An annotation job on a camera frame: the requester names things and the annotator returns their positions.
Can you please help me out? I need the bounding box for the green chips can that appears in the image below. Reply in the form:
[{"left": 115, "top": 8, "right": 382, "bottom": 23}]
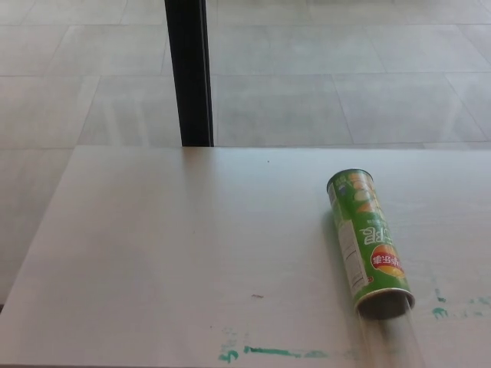
[{"left": 326, "top": 167, "right": 417, "bottom": 321}]

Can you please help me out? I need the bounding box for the black vertical pole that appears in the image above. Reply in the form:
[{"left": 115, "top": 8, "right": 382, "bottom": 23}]
[{"left": 163, "top": 0, "right": 215, "bottom": 149}]

